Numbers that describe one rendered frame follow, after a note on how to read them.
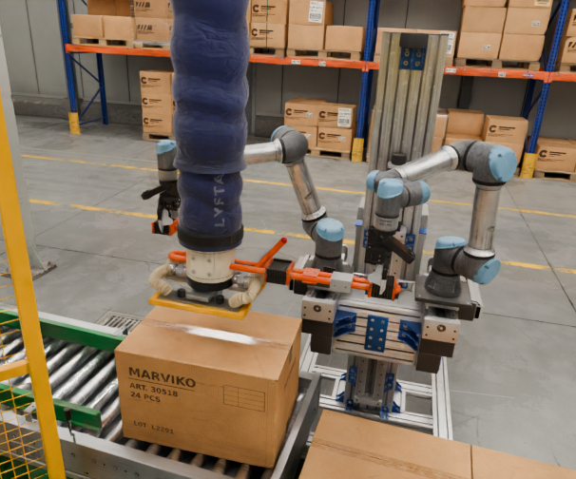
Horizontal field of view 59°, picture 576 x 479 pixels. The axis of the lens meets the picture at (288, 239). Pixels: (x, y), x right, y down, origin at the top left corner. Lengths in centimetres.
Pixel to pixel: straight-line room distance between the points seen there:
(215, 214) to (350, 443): 106
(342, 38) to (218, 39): 718
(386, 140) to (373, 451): 124
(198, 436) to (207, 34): 137
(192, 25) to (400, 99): 94
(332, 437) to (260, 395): 46
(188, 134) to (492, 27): 739
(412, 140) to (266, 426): 125
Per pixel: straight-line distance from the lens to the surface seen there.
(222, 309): 171
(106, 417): 228
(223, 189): 161
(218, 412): 190
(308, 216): 222
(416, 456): 215
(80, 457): 218
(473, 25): 863
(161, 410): 200
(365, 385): 263
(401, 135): 218
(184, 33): 155
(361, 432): 218
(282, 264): 174
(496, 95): 1004
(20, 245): 165
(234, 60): 155
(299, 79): 1015
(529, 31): 873
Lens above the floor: 202
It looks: 23 degrees down
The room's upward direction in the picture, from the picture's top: 3 degrees clockwise
